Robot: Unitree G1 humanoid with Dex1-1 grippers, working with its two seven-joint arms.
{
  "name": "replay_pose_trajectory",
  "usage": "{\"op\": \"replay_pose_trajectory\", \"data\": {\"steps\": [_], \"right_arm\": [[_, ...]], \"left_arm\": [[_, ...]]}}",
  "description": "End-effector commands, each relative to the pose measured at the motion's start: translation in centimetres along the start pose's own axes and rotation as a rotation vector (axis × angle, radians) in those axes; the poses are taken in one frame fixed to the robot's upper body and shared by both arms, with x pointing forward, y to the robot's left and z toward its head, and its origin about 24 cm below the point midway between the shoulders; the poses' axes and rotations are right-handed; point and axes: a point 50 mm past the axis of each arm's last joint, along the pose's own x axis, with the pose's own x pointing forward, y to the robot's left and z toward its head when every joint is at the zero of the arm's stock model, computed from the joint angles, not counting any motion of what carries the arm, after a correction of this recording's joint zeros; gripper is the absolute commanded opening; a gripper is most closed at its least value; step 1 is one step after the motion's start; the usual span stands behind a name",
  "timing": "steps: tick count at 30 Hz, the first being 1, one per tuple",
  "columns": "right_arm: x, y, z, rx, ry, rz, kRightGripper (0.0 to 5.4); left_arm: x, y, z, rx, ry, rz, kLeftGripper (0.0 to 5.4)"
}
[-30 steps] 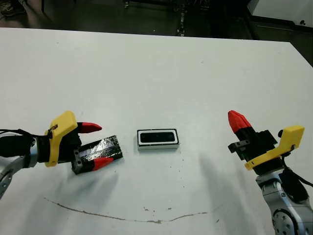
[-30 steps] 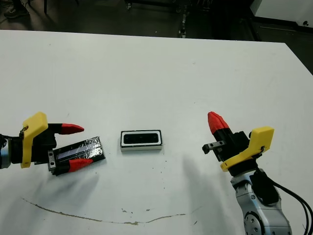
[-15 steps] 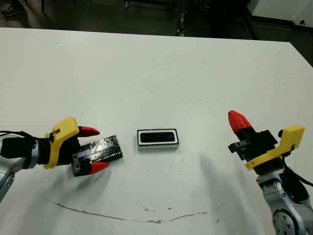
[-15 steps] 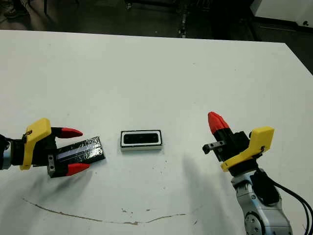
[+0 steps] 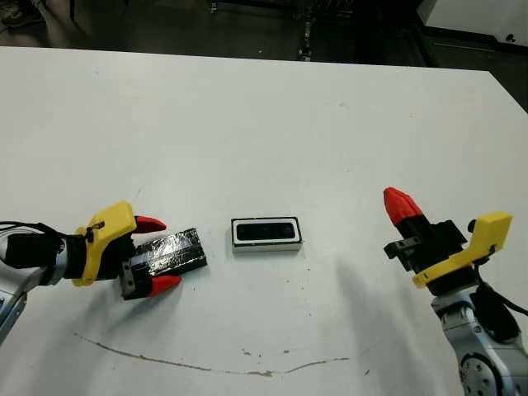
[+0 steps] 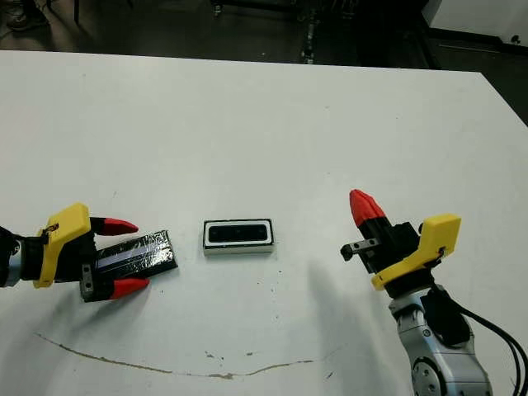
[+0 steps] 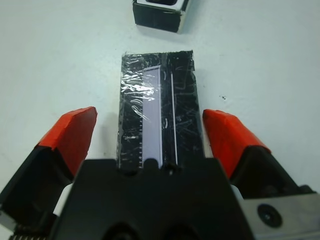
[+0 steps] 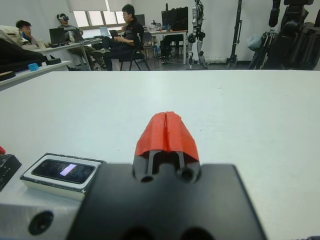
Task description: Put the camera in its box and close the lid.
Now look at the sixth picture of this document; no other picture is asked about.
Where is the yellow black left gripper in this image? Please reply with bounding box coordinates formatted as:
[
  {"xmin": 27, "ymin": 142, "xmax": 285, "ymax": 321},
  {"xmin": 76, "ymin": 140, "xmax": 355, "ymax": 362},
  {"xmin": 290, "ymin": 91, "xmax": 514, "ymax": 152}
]
[{"xmin": 32, "ymin": 201, "xmax": 151, "ymax": 304}]

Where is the small silver humanoid robot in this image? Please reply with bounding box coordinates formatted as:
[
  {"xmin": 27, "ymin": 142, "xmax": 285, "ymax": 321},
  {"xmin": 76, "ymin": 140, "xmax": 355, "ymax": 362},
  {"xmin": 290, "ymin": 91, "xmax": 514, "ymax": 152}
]
[{"xmin": 303, "ymin": 12, "xmax": 318, "ymax": 65}]

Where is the small black rectangular device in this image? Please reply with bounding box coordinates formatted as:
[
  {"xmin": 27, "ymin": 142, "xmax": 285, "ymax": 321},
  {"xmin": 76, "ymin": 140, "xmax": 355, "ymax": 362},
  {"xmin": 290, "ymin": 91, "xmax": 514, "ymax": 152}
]
[{"xmin": 93, "ymin": 229, "xmax": 180, "ymax": 280}]

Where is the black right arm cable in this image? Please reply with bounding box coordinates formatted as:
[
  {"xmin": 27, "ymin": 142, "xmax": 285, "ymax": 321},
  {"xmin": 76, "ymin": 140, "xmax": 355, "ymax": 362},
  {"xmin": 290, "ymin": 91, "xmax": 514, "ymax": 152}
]
[{"xmin": 453, "ymin": 303, "xmax": 528, "ymax": 396}]

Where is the white camera box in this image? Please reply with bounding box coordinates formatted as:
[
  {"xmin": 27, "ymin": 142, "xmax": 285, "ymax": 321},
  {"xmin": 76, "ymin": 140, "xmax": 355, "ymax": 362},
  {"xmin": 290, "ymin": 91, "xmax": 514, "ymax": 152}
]
[{"xmin": 202, "ymin": 218, "xmax": 276, "ymax": 259}]

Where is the white cabinet with caster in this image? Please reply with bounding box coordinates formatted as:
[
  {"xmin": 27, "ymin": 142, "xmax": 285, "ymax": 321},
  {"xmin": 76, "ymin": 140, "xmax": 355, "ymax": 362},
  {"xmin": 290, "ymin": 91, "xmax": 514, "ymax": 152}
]
[{"xmin": 424, "ymin": 0, "xmax": 528, "ymax": 47}]

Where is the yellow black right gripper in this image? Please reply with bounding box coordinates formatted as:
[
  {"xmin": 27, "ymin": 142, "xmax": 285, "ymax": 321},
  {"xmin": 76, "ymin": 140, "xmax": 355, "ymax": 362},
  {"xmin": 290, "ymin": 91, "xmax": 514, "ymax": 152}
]
[{"xmin": 340, "ymin": 189, "xmax": 462, "ymax": 292}]

